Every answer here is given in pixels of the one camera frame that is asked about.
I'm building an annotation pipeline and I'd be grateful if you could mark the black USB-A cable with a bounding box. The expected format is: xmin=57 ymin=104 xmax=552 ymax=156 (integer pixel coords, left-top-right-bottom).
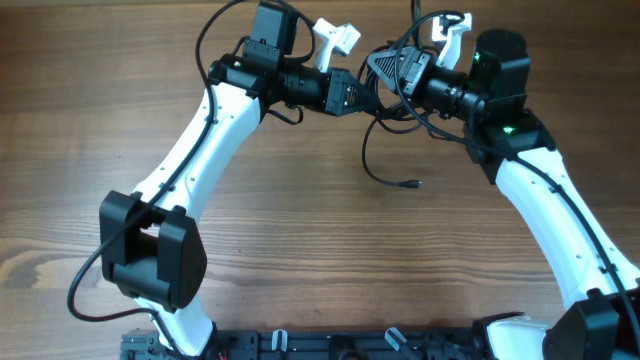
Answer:
xmin=357 ymin=44 xmax=441 ymax=136

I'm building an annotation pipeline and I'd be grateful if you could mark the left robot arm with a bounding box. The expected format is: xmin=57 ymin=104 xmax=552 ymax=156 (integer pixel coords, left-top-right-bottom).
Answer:
xmin=99 ymin=1 xmax=378 ymax=359

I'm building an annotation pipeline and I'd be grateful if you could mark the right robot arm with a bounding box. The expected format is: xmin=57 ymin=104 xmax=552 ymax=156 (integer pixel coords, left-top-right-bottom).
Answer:
xmin=367 ymin=29 xmax=639 ymax=359

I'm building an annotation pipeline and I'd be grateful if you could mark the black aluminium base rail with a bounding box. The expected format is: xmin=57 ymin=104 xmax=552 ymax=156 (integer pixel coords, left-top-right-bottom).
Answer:
xmin=119 ymin=327 xmax=481 ymax=360

